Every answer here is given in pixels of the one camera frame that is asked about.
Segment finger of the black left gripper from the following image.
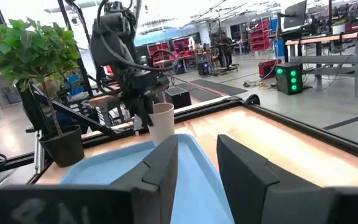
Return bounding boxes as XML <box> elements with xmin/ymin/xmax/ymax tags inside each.
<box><xmin>156</xmin><ymin>89</ymin><xmax>167</xmax><ymax>105</ymax></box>
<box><xmin>135</xmin><ymin>95</ymin><xmax>155</xmax><ymax>128</ymax></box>

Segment dark floor mat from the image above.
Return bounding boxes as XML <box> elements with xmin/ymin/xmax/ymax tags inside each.
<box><xmin>190</xmin><ymin>78</ymin><xmax>248</xmax><ymax>96</ymax></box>
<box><xmin>188</xmin><ymin>88</ymin><xmax>223</xmax><ymax>103</ymax></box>

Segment black aluminium table frame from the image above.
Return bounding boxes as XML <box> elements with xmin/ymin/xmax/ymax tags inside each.
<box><xmin>0</xmin><ymin>83</ymin><xmax>358</xmax><ymax>187</ymax></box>

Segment blue storage bins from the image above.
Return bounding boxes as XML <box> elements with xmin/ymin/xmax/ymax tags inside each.
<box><xmin>67</xmin><ymin>73</ymin><xmax>85</xmax><ymax>96</ymax></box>

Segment red tool case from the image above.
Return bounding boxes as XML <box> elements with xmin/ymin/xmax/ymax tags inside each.
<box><xmin>258</xmin><ymin>58</ymin><xmax>282</xmax><ymax>80</ymax></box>

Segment black computer monitor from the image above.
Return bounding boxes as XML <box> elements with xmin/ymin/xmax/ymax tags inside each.
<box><xmin>283</xmin><ymin>0</ymin><xmax>308</xmax><ymax>30</ymax></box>

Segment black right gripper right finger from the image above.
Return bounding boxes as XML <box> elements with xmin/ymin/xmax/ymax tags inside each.
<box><xmin>216</xmin><ymin>134</ymin><xmax>319</xmax><ymax>224</ymax></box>

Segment round wooden stool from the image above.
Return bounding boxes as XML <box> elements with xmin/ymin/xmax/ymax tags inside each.
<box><xmin>88</xmin><ymin>95</ymin><xmax>121</xmax><ymax>126</ymax></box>

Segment blue plastic tray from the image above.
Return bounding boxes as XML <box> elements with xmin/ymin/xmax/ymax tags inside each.
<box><xmin>60</xmin><ymin>133</ymin><xmax>236</xmax><ymax>224</ymax></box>

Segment green leafy plant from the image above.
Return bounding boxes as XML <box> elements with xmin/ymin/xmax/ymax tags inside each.
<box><xmin>0</xmin><ymin>17</ymin><xmax>82</xmax><ymax>138</ymax></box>

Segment person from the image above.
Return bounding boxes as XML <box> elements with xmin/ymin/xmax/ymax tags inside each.
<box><xmin>220</xmin><ymin>32</ymin><xmax>235</xmax><ymax>68</ymax></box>

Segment floor cable tangle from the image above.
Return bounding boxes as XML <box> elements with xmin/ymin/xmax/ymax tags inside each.
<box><xmin>242</xmin><ymin>78</ymin><xmax>277</xmax><ymax>91</ymax></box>

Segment white pot with plant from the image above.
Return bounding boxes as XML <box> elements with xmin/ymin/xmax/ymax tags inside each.
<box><xmin>331</xmin><ymin>19</ymin><xmax>347</xmax><ymax>35</ymax></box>

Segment red bin shelf rack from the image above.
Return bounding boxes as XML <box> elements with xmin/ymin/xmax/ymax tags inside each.
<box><xmin>146</xmin><ymin>41</ymin><xmax>172</xmax><ymax>68</ymax></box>
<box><xmin>172</xmin><ymin>36</ymin><xmax>196</xmax><ymax>68</ymax></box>
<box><xmin>248</xmin><ymin>17</ymin><xmax>273</xmax><ymax>52</ymax></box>

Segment black computer tower blue light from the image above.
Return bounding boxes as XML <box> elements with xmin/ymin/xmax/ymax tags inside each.
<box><xmin>197</xmin><ymin>60</ymin><xmax>213</xmax><ymax>77</ymax></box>

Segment black box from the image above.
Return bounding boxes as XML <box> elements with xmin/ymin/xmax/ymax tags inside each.
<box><xmin>164</xmin><ymin>86</ymin><xmax>193</xmax><ymax>110</ymax></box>

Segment beige paper cup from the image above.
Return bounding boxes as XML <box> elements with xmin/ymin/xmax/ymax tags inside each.
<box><xmin>147</xmin><ymin>102</ymin><xmax>176</xmax><ymax>147</ymax></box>

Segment wooden top workbench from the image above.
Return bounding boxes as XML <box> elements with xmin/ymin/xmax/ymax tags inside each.
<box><xmin>284</xmin><ymin>27</ymin><xmax>358</xmax><ymax>98</ymax></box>

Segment black plant pot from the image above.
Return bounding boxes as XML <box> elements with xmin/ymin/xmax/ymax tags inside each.
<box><xmin>39</xmin><ymin>124</ymin><xmax>85</xmax><ymax>169</ymax></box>

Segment black computer tower green lights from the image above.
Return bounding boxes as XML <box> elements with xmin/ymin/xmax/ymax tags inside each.
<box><xmin>275</xmin><ymin>62</ymin><xmax>304</xmax><ymax>96</ymax></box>

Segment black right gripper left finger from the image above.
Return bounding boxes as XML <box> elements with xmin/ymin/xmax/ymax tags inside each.
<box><xmin>109</xmin><ymin>134</ymin><xmax>179</xmax><ymax>224</ymax></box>

